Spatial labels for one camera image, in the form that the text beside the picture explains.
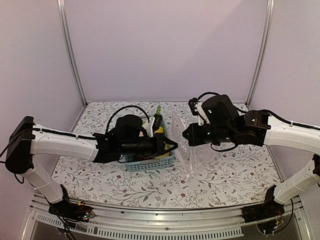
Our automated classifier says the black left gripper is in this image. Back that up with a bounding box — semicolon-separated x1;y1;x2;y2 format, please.
120;133;179;159

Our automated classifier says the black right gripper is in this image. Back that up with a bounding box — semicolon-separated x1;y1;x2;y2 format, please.
183;122;236;146

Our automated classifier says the clear zip top bag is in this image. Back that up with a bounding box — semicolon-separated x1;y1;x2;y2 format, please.
169;112;216;182

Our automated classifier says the white radish toy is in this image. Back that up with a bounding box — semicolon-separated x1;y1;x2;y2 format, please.
148;105;162;125

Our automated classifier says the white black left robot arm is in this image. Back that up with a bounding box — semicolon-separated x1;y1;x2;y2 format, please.
0;114;178;217

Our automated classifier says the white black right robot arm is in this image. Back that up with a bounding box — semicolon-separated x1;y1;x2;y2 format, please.
182;92;320;218

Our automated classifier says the yellow lemon toy top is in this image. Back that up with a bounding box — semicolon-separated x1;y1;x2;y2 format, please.
154;126;165;134

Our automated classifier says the pale yellow round toy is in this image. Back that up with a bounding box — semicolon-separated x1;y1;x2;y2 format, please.
154;152;171;159

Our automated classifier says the blue plastic basket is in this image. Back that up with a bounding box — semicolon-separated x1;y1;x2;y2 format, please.
124;117;176;172

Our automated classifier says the floral pattern table mat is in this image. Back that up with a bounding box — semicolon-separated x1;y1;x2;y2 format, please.
46;100;288;210

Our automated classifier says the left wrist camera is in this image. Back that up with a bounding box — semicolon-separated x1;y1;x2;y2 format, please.
145;113;163;138

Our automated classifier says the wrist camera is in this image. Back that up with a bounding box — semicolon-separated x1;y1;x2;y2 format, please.
188;97;210;126
145;113;163;138

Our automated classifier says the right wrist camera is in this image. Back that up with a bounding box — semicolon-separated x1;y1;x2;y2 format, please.
188;97;210;126

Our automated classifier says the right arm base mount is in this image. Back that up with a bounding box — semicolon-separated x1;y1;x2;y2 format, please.
241;203;285;235

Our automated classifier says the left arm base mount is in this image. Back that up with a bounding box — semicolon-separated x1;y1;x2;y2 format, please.
48;200;95;222

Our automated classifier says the front aluminium rail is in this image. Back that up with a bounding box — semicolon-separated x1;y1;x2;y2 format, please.
21;193;313;240

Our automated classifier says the right aluminium frame post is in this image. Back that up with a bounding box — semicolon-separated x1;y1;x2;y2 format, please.
245;0;275;108

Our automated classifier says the aluminium frame post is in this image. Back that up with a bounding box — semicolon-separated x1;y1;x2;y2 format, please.
56;0;88;107
245;0;275;108

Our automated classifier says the left aluminium frame post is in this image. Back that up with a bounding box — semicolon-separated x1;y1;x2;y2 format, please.
56;0;88;107

